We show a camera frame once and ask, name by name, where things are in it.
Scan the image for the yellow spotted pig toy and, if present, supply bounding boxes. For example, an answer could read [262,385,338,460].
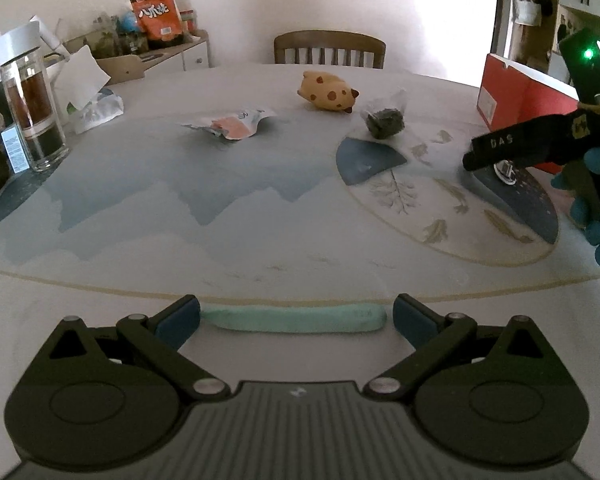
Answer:
[297,70,360,114]

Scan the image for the wooden chair far side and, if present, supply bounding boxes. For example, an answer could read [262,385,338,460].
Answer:
[273,29,386,70]

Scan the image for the orange snack bag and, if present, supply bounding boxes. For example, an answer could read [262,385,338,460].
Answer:
[130,0,184,49]

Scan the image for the red cardboard shoe box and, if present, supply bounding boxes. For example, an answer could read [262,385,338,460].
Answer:
[463,53,579,171]

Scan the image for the patterned table mat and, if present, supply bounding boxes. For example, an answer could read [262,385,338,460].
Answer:
[0,112,600,304]

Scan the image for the small blue white box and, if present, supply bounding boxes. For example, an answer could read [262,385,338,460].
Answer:
[1,125,30,174]

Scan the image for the white sideboard cabinet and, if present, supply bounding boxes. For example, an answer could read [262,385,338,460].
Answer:
[94,29,211,85]

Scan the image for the small dark clear bag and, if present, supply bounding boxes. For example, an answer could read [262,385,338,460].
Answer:
[361,89,408,141]

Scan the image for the pink white snack packet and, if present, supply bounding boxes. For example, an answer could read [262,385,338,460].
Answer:
[183,107,277,141]

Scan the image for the glass tea bottle white lid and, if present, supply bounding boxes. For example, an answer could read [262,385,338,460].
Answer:
[0,21,69,172]

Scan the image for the blue gloved hand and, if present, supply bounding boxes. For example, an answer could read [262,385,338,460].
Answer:
[550,148,600,266]

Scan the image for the hanging tote bag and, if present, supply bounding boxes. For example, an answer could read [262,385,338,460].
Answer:
[513,0,542,27]

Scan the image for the mint green nail file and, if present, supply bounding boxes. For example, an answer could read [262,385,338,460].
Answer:
[201,304,387,334]

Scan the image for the white tissue pack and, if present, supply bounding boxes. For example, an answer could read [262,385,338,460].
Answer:
[52,46,124,134]

